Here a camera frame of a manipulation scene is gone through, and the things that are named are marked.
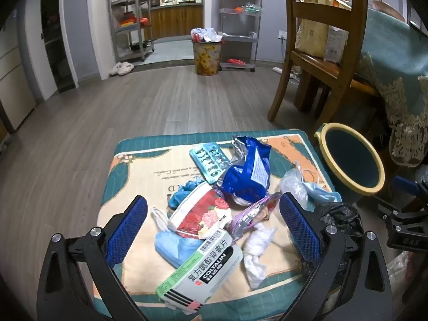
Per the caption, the teal embroidered tablecloth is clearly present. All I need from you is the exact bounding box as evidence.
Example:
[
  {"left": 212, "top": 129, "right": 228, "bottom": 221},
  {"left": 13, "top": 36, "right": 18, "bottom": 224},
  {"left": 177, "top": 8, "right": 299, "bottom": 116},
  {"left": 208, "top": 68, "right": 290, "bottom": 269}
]
[{"left": 354, "top": 7, "right": 428, "bottom": 168}]

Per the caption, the wooden chair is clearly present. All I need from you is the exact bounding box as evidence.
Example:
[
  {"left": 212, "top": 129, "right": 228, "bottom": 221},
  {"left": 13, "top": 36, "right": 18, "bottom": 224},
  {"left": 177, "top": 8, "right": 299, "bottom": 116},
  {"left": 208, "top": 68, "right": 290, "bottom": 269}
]
[{"left": 267, "top": 0, "right": 382, "bottom": 132}]

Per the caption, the printed teal floor mat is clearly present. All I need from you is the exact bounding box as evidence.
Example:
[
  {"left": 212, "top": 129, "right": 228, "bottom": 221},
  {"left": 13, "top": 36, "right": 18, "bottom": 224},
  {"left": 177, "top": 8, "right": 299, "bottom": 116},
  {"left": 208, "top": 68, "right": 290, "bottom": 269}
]
[{"left": 94, "top": 129, "right": 342, "bottom": 321}]

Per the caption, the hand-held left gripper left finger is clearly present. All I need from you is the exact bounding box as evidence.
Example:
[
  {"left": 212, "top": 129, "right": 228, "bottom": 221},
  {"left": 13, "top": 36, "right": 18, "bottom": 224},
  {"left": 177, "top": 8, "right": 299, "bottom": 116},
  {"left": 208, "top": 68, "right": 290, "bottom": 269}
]
[{"left": 37, "top": 194, "right": 149, "bottom": 321}]

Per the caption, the blue face mask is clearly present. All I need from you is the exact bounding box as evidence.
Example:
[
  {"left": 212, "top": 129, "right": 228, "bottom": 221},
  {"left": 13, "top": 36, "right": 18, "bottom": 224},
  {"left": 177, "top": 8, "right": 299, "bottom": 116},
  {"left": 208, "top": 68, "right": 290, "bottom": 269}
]
[
  {"left": 300, "top": 169, "right": 342, "bottom": 204},
  {"left": 150, "top": 207, "right": 205, "bottom": 270}
]

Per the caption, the white tissue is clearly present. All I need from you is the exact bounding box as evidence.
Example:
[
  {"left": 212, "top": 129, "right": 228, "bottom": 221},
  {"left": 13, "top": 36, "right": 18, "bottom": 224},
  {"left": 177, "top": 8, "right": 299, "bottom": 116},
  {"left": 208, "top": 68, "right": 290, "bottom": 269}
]
[{"left": 242, "top": 222, "right": 279, "bottom": 290}]

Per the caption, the white cabinet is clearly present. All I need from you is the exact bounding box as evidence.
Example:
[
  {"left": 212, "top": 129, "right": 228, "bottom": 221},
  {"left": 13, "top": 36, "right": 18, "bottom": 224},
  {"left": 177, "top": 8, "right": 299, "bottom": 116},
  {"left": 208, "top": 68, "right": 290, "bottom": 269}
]
[{"left": 0, "top": 20, "right": 38, "bottom": 132}]

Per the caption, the purple snack wrapper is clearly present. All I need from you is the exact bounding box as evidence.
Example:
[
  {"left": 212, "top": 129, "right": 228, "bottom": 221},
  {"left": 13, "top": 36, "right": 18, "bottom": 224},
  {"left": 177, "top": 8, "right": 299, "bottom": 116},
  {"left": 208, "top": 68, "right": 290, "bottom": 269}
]
[{"left": 223, "top": 192, "right": 282, "bottom": 240}]

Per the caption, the white green medicine box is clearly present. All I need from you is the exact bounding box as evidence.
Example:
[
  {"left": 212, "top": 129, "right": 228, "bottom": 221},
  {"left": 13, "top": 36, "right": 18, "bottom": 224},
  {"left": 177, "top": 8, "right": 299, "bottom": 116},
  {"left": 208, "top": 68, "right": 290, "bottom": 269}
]
[{"left": 155, "top": 228, "right": 244, "bottom": 315}]

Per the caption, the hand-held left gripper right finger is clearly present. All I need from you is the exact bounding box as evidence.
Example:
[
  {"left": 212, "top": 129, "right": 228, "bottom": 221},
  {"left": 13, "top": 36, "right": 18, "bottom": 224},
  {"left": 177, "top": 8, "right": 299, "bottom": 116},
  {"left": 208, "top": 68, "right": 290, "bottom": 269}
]
[{"left": 278, "top": 192, "right": 392, "bottom": 321}]

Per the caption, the floral trash can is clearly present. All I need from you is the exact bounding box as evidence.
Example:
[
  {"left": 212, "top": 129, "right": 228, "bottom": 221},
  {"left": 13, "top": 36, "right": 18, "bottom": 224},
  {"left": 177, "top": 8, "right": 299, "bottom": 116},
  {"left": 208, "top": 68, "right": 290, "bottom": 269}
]
[{"left": 191, "top": 39, "right": 223, "bottom": 75}]

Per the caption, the blue foil snack bag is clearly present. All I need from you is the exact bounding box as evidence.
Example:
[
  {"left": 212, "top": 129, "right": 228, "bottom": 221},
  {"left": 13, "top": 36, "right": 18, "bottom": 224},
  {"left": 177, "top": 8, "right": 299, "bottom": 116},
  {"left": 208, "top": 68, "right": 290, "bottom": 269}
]
[{"left": 217, "top": 135, "right": 272, "bottom": 205}]

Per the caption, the grey storage shelf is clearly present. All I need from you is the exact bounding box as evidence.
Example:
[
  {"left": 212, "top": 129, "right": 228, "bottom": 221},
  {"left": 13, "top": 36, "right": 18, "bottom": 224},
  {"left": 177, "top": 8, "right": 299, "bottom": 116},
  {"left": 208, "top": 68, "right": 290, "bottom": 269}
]
[{"left": 219, "top": 0, "right": 263, "bottom": 73}]

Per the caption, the heap of white waste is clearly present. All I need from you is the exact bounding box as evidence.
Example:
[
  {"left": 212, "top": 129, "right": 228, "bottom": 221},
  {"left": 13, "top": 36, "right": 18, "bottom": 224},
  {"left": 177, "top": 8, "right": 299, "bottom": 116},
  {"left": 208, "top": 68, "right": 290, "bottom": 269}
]
[{"left": 190, "top": 27, "right": 224, "bottom": 44}]

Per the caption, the clear plastic bag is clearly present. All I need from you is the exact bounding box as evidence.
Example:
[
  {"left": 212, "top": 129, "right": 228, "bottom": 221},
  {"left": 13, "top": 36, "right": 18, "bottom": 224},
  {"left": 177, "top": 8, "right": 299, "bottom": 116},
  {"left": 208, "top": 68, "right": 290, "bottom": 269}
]
[{"left": 279, "top": 162, "right": 310, "bottom": 208}]

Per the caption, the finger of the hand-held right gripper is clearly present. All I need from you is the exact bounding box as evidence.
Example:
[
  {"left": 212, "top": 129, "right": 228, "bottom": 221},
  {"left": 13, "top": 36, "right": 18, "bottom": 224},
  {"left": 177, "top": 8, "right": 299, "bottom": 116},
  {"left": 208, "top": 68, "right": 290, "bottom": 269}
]
[{"left": 374, "top": 175, "right": 428, "bottom": 231}]

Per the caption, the wooden kitchen cabinet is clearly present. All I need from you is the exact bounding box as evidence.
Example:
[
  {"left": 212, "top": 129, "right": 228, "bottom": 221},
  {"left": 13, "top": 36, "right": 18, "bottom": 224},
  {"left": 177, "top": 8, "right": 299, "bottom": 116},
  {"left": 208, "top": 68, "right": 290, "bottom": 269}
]
[{"left": 149, "top": 2, "right": 204, "bottom": 41}]

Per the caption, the teal pill blister pack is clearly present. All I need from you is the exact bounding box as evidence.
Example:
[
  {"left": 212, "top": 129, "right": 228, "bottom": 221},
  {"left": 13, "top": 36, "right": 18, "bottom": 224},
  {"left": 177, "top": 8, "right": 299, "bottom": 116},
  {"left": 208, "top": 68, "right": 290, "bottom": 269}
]
[{"left": 189, "top": 142, "right": 235, "bottom": 184}]

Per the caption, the red floral packet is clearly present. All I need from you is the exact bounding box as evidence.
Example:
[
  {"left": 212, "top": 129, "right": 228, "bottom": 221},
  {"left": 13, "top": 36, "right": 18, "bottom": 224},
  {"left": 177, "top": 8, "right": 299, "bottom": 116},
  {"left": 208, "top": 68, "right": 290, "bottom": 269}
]
[{"left": 167, "top": 184, "right": 233, "bottom": 240}]

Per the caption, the metal kitchen rack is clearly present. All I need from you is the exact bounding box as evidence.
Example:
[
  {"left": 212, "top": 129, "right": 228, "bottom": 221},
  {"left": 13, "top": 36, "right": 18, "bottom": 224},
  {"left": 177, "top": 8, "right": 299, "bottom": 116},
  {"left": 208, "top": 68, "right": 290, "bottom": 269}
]
[{"left": 107, "top": 0, "right": 156, "bottom": 62}]

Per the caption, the white printed paper bag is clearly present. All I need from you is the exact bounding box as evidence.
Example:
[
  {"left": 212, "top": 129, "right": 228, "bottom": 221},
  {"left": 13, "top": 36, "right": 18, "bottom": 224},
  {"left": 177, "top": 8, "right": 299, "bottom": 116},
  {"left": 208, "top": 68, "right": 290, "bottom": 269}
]
[{"left": 324, "top": 25, "right": 350, "bottom": 63}]

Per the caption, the brown bowl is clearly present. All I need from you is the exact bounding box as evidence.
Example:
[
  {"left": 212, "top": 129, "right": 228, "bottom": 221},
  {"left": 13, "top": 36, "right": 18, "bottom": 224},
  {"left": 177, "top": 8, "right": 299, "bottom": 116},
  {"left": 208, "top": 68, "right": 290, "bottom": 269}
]
[{"left": 369, "top": 0, "right": 407, "bottom": 23}]

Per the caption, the teal bin with yellow rim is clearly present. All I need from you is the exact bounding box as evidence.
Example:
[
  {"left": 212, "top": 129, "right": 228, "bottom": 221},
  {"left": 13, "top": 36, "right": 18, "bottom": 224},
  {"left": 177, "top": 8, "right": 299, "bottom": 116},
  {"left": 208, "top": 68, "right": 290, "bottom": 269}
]
[{"left": 314, "top": 123, "right": 386, "bottom": 204}]

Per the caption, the yellow paper bag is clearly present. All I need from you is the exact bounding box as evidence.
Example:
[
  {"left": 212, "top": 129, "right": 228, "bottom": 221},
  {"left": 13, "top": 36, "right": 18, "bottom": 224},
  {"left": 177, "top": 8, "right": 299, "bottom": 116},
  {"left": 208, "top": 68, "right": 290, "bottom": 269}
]
[{"left": 296, "top": 0, "right": 352, "bottom": 57}]

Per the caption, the black plastic bag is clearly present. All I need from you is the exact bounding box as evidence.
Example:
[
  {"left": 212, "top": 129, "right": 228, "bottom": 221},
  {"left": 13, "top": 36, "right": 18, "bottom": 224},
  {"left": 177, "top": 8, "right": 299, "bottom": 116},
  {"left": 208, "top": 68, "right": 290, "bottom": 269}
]
[{"left": 312, "top": 202, "right": 365, "bottom": 308}]

